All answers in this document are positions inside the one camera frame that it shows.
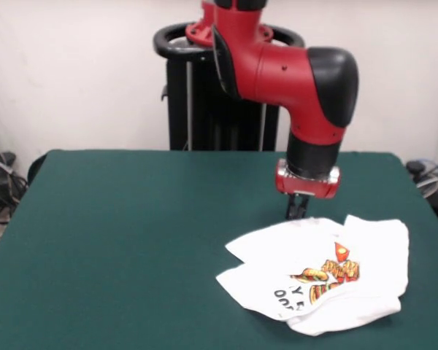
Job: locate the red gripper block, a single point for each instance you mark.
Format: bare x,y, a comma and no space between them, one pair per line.
306,187

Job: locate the white printed t-shirt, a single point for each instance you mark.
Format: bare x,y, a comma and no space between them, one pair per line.
372,291

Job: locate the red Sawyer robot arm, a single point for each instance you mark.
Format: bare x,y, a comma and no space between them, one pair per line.
284,73

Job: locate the black power adapter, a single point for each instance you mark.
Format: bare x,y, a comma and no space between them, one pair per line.
7,158
416,167

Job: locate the dark green table cloth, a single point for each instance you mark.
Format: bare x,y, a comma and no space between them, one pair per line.
95,255

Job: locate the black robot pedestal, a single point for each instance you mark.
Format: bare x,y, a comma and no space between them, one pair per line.
190,109

